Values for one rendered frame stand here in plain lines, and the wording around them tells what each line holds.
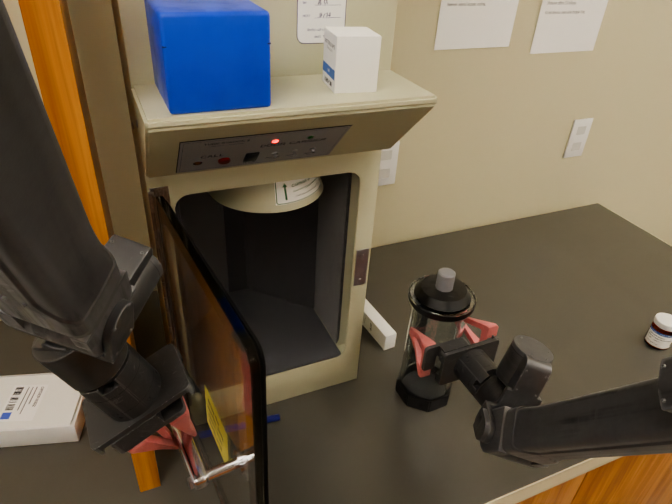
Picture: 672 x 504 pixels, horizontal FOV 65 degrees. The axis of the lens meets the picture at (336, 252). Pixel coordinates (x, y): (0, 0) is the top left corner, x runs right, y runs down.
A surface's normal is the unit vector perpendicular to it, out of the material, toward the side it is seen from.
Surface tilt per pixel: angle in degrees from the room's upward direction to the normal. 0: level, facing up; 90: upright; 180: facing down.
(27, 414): 0
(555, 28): 90
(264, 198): 66
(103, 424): 24
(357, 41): 90
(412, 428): 0
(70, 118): 90
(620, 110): 90
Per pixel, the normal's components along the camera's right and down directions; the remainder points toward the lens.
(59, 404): 0.06, -0.83
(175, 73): 0.40, 0.52
